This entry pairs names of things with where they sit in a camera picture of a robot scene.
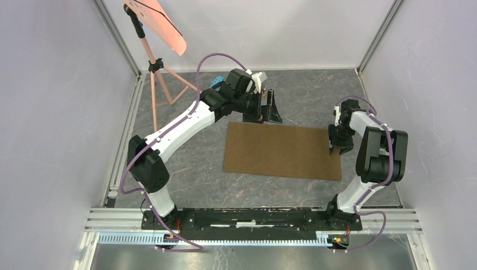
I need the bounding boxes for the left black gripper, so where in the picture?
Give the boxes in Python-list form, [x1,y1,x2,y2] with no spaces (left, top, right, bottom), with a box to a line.
[233,90,282,125]

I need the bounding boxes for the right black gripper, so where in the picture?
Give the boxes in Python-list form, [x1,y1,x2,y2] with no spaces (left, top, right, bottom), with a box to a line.
[328,124,355,155]

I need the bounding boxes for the brown cloth napkin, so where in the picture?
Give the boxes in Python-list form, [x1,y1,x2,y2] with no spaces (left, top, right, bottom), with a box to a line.
[223,123,342,181]

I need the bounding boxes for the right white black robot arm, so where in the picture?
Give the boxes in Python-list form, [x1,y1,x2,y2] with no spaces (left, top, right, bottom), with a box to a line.
[325,96,408,230]

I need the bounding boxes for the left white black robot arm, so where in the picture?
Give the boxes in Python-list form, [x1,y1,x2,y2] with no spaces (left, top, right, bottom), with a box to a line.
[127,69,282,230]

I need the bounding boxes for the colourful toy block structure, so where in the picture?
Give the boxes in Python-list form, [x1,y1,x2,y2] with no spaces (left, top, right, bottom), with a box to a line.
[210,76,224,88]

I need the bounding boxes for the pink music stand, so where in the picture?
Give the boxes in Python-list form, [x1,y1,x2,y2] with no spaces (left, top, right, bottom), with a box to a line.
[123,1,197,131]

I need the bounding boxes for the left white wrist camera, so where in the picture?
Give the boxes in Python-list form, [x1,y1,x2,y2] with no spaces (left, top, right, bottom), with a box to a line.
[245,69,267,93]

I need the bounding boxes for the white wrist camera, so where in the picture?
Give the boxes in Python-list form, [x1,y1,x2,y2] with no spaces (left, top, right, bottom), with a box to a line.
[245,69,267,93]
[334,106,341,127]

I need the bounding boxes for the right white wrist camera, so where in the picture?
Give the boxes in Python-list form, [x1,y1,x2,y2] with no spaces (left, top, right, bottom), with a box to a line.
[334,106,341,127]

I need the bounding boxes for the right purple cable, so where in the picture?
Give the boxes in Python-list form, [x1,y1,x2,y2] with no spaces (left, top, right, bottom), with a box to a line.
[331,94,395,253]

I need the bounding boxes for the purple cable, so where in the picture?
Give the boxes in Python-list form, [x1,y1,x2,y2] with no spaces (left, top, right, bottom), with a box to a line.
[331,94,395,253]
[118,52,249,253]

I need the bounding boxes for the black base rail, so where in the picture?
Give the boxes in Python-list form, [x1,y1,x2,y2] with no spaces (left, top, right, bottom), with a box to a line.
[141,208,363,241]

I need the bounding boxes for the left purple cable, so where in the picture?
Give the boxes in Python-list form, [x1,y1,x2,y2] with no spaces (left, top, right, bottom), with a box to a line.
[118,52,249,253]

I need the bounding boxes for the white slotted cable duct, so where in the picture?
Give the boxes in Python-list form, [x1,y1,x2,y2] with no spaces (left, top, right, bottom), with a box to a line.
[97,232,349,248]

